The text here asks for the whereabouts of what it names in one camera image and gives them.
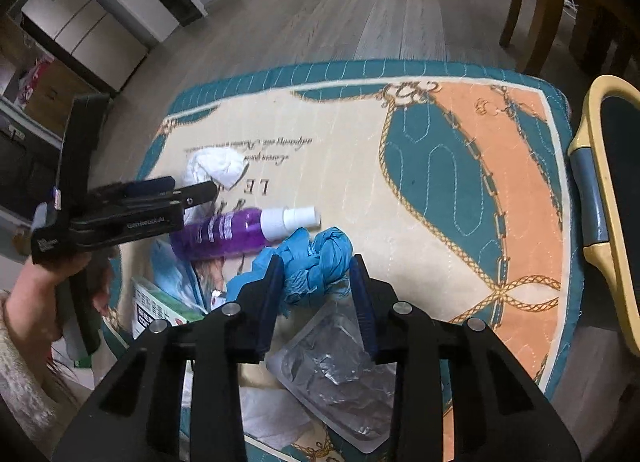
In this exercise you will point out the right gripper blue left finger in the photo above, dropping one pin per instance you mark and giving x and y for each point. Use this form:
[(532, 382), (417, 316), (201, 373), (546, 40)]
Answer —
[(274, 285)]

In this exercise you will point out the blue cloth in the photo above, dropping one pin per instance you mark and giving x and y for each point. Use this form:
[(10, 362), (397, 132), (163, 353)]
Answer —
[(314, 269)]

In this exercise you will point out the clear plastic blister pack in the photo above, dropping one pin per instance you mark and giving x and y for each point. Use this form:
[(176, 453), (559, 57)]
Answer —
[(326, 368)]

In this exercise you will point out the white tissue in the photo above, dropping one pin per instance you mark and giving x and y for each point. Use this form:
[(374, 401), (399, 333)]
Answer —
[(223, 165)]

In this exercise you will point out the purple spray bottle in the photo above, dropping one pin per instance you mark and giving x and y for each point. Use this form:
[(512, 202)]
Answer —
[(244, 231)]

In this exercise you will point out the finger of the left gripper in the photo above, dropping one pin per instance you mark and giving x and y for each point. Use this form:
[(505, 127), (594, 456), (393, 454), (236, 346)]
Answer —
[(195, 195), (133, 189)]

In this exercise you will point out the wooden chair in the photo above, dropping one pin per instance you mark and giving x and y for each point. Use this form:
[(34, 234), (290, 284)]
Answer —
[(545, 2)]

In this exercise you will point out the white paper sheet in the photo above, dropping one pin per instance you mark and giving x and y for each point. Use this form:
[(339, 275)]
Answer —
[(273, 417)]

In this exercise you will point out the yellow rimmed teal trash bin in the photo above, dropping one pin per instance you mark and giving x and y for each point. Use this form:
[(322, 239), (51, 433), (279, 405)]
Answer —
[(604, 157)]

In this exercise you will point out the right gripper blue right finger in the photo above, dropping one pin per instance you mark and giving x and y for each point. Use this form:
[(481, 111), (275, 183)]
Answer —
[(360, 281)]

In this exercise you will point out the person's left hand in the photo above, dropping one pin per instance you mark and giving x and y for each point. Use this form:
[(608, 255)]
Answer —
[(30, 310)]

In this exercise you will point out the green white medicine box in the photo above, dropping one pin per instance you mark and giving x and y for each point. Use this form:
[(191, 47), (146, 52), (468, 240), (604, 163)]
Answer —
[(151, 303)]

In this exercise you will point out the blue face mask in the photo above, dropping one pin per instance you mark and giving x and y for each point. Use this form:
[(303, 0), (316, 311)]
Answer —
[(176, 277)]

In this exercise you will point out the wooden cabinet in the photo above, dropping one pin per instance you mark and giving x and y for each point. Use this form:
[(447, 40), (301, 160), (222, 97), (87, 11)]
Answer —
[(41, 86)]

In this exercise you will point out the silver refrigerator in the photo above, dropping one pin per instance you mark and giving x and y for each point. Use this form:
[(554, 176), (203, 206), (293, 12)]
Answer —
[(90, 35)]

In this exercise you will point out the patterned teal orange mat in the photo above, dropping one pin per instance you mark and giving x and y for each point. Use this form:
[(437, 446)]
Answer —
[(449, 179)]

